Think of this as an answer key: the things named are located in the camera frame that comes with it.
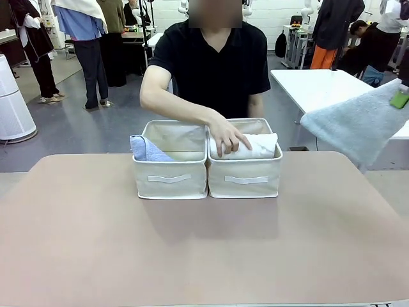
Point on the white table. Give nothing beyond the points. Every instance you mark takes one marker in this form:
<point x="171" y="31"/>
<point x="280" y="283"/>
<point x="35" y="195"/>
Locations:
<point x="319" y="86"/>

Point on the small black floor object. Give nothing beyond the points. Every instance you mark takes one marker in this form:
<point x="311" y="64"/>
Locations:
<point x="298" y="148"/>

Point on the person's right hand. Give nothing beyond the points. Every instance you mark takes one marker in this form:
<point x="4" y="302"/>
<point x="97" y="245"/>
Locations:
<point x="227" y="136"/>

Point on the bystander in black vest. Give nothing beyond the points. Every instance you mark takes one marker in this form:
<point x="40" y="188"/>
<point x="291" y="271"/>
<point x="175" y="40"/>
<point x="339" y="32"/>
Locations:
<point x="35" y="38"/>

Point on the bystander in white shirt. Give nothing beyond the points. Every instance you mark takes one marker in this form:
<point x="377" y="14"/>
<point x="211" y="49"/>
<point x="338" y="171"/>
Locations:
<point x="394" y="16"/>

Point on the white cylindrical air purifier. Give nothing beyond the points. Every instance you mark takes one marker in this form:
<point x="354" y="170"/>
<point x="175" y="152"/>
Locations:
<point x="14" y="108"/>

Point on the bystander in olive top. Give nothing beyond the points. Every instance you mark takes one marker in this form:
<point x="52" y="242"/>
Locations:
<point x="115" y="48"/>

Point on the bystander in orange trousers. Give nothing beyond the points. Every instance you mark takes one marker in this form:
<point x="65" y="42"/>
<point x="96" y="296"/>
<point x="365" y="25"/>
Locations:
<point x="335" y="25"/>

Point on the white towel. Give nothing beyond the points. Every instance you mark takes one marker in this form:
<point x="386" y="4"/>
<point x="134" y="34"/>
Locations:
<point x="262" y="147"/>

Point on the black backpack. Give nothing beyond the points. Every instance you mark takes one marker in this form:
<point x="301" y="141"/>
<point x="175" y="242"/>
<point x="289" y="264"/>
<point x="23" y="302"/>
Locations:
<point x="281" y="44"/>

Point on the bystander in blue shirt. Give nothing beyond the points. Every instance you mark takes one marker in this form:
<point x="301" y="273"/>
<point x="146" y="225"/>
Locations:
<point x="89" y="48"/>

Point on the periwinkle blue towel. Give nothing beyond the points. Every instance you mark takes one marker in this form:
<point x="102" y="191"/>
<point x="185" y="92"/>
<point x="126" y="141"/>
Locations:
<point x="147" y="148"/>

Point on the beige fabric storage basket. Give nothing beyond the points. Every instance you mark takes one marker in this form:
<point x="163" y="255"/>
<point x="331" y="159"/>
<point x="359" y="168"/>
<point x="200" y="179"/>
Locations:
<point x="246" y="182"/>
<point x="169" y="182"/>

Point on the seated person black t-shirt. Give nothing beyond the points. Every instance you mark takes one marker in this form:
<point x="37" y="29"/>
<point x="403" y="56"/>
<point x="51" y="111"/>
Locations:
<point x="211" y="64"/>

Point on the grey metal workbench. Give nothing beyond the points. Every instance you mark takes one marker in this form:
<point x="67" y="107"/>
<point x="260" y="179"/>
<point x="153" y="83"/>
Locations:
<point x="298" y="48"/>

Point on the person's right forearm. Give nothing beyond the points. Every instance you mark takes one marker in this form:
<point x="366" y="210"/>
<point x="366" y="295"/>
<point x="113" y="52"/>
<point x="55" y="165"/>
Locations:
<point x="172" y="107"/>

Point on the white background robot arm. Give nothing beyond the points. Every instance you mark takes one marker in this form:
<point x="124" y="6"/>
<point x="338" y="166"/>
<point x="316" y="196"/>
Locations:
<point x="305" y="11"/>

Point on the seated bystander black hoodie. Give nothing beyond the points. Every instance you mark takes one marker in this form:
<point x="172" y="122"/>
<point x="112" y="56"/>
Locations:
<point x="370" y="44"/>

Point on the pale grey-blue terry towel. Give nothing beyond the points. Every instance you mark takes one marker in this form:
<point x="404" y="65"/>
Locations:
<point x="351" y="124"/>

